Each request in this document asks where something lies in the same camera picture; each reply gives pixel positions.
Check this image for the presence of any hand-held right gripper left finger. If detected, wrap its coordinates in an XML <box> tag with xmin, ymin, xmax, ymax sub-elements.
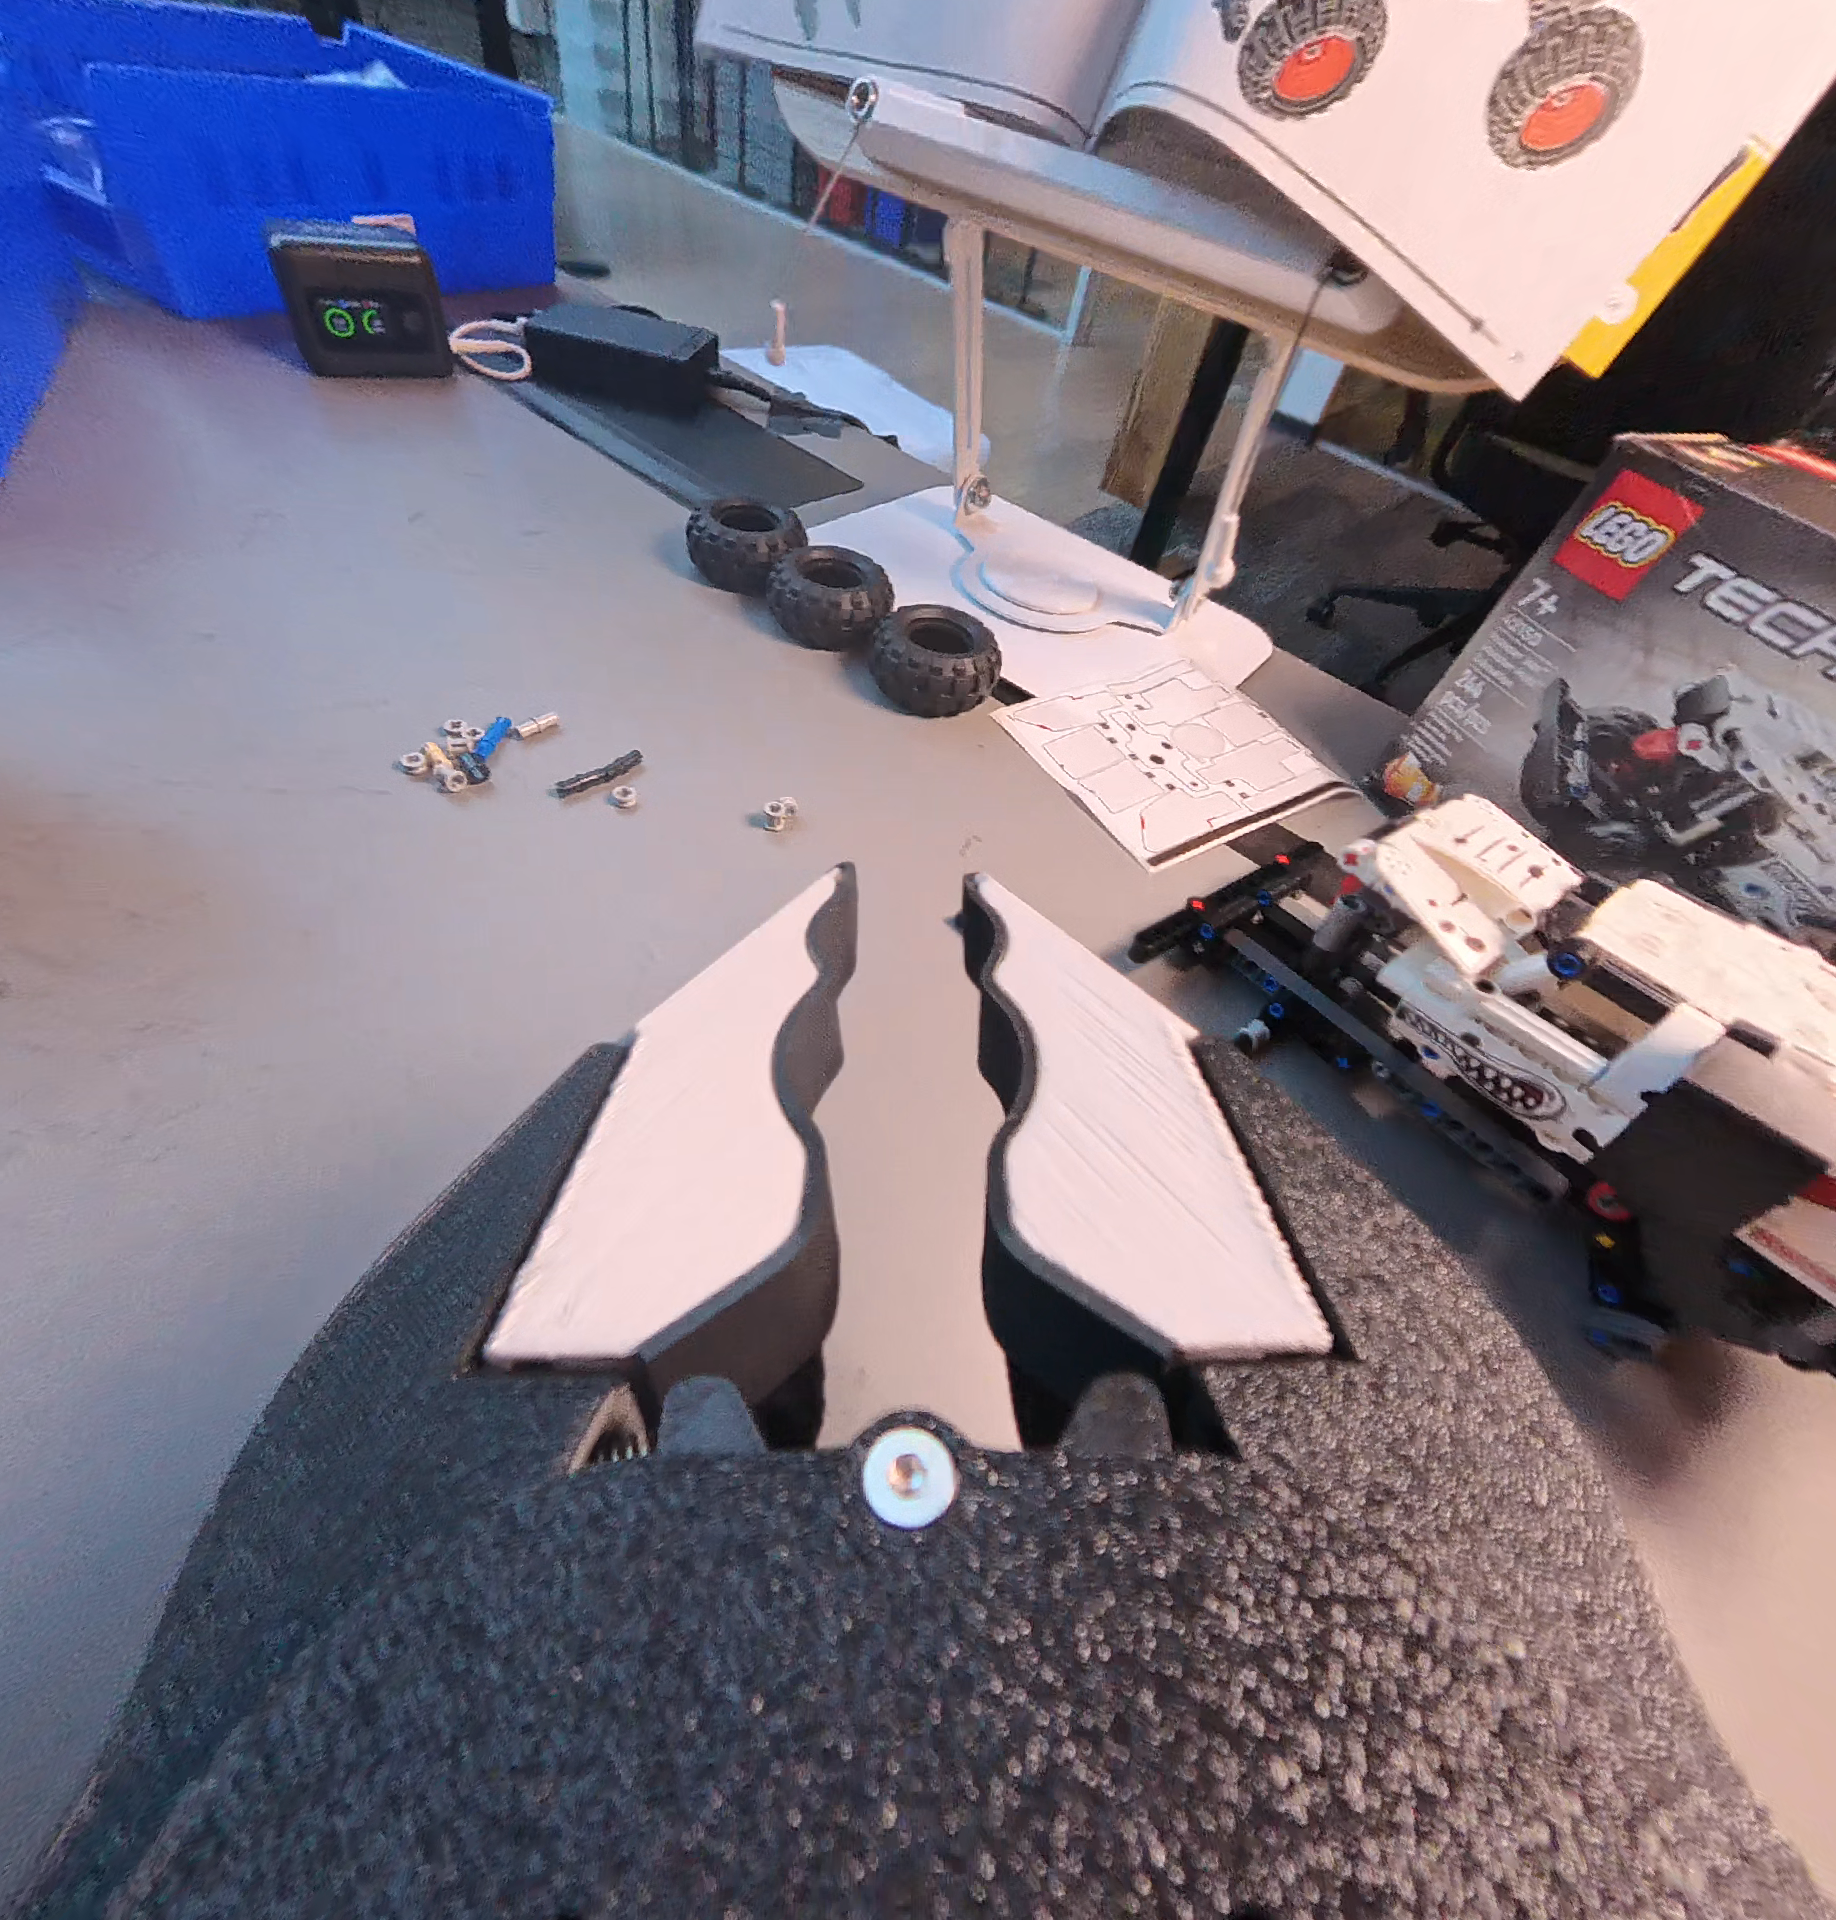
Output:
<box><xmin>482</xmin><ymin>865</ymin><xmax>859</xmax><ymax>1404</ymax></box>

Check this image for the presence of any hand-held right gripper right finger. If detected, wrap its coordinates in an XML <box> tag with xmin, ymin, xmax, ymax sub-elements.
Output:
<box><xmin>962</xmin><ymin>870</ymin><xmax>1350</xmax><ymax>1373</ymax></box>

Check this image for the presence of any white lego vehicle model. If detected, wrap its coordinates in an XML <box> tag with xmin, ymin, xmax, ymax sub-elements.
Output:
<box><xmin>1129</xmin><ymin>793</ymin><xmax>1836</xmax><ymax>1390</ymax></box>

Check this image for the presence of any black knobby lego tire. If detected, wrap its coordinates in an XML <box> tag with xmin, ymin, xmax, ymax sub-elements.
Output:
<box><xmin>686</xmin><ymin>496</ymin><xmax>814</xmax><ymax>595</ymax></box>
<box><xmin>868</xmin><ymin>605</ymin><xmax>1008</xmax><ymax>721</ymax></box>
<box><xmin>763</xmin><ymin>544</ymin><xmax>902</xmax><ymax>653</ymax></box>

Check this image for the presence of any lego sticker sheet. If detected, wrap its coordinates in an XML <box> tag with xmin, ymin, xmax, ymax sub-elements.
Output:
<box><xmin>992</xmin><ymin>659</ymin><xmax>1350</xmax><ymax>872</ymax></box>

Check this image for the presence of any cluster of small lego pieces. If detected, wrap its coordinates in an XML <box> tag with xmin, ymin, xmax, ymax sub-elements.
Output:
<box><xmin>402</xmin><ymin>710</ymin><xmax>564</xmax><ymax>800</ymax></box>

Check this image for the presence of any lego set box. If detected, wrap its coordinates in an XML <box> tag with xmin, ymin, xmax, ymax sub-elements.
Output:
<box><xmin>1393</xmin><ymin>430</ymin><xmax>1836</xmax><ymax>978</ymax></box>

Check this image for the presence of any lego instruction booklet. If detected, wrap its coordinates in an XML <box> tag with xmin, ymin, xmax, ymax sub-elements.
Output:
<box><xmin>695</xmin><ymin>0</ymin><xmax>1836</xmax><ymax>408</ymax></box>

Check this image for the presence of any white paper sheet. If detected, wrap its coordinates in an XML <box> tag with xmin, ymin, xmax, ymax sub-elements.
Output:
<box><xmin>808</xmin><ymin>481</ymin><xmax>1280</xmax><ymax>701</ymax></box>

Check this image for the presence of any black office chair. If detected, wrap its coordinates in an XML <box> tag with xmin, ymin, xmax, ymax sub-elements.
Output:
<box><xmin>1304</xmin><ymin>385</ymin><xmax>1605</xmax><ymax>710</ymax></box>

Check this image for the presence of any small white paper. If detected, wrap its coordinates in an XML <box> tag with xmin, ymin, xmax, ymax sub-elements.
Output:
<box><xmin>724</xmin><ymin>340</ymin><xmax>957</xmax><ymax>459</ymax></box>

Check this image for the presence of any black digital timer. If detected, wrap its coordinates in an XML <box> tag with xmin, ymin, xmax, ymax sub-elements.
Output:
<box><xmin>269</xmin><ymin>216</ymin><xmax>458</xmax><ymax>383</ymax></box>

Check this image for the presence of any white book stand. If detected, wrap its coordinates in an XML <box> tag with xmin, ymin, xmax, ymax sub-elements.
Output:
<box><xmin>776</xmin><ymin>75</ymin><xmax>1504</xmax><ymax>638</ymax></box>

